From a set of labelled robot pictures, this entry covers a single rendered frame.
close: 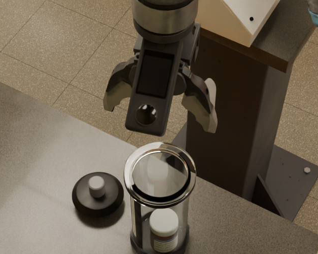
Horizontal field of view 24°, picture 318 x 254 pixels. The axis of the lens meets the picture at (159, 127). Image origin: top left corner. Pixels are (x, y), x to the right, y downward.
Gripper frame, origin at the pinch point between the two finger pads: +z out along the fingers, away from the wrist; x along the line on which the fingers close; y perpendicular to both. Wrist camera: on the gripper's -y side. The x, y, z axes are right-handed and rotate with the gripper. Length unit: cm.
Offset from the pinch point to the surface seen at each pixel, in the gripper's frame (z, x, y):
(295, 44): 34, -17, 49
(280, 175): 126, -24, 74
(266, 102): 64, -14, 56
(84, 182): 30.8, 14.6, 5.4
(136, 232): 27.0, 2.7, -3.6
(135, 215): 20.6, 2.6, -3.8
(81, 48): 128, 57, 111
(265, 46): 34, -11, 47
